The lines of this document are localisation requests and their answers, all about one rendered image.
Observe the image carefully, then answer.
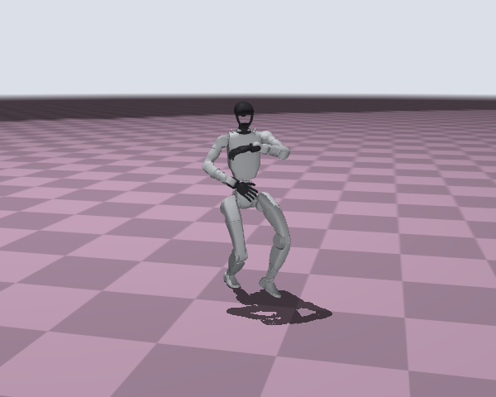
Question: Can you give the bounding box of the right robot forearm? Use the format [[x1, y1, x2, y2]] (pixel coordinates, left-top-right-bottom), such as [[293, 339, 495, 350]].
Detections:
[[203, 161, 236, 187]]

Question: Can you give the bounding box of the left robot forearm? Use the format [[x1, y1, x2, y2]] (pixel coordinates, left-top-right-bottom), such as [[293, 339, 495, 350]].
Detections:
[[252, 141, 289, 157]]

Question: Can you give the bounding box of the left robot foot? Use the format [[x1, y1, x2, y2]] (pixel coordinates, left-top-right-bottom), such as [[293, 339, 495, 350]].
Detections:
[[258, 277, 281, 298]]

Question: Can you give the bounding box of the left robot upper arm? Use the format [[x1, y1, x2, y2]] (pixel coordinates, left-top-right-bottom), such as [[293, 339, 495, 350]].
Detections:
[[259, 131, 290, 160]]

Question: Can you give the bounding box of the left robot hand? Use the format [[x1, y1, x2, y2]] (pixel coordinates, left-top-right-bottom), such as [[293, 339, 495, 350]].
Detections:
[[229, 143, 261, 160]]

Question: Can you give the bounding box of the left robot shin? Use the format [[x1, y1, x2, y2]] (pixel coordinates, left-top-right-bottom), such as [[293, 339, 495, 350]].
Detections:
[[265, 237, 291, 283]]

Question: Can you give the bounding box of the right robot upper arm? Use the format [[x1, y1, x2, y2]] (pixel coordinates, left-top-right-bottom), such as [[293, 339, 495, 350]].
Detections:
[[203, 135, 229, 174]]

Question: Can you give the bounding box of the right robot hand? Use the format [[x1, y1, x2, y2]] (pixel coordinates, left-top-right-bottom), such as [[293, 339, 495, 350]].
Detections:
[[227, 177, 258, 202]]

